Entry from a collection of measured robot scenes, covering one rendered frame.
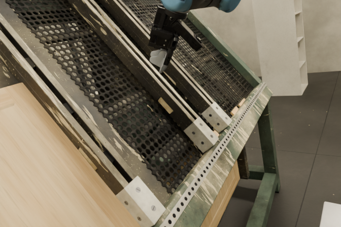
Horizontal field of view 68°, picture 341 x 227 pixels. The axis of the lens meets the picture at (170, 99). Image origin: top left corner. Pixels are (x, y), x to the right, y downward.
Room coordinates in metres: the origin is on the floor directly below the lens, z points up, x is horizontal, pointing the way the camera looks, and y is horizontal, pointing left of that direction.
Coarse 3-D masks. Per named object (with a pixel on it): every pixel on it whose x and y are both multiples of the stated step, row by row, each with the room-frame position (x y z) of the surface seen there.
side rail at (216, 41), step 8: (192, 16) 1.95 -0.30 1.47; (200, 24) 1.92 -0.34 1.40; (208, 32) 1.89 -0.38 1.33; (216, 40) 1.86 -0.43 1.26; (224, 48) 1.83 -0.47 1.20; (224, 56) 1.84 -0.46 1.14; (232, 56) 1.81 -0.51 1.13; (232, 64) 1.81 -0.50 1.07; (240, 64) 1.78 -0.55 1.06; (240, 72) 1.79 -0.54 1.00; (248, 72) 1.75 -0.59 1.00; (248, 80) 1.76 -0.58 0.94; (256, 80) 1.73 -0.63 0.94
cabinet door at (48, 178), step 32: (0, 96) 0.69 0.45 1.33; (32, 96) 0.74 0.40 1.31; (0, 128) 0.63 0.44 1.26; (32, 128) 0.67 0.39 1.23; (0, 160) 0.57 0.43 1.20; (32, 160) 0.60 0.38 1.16; (64, 160) 0.64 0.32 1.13; (0, 192) 0.51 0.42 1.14; (32, 192) 0.54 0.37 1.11; (64, 192) 0.57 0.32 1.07; (96, 192) 0.61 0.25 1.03; (0, 224) 0.46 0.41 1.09; (32, 224) 0.49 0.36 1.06; (64, 224) 0.51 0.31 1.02; (96, 224) 0.55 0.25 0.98; (128, 224) 0.58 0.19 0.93
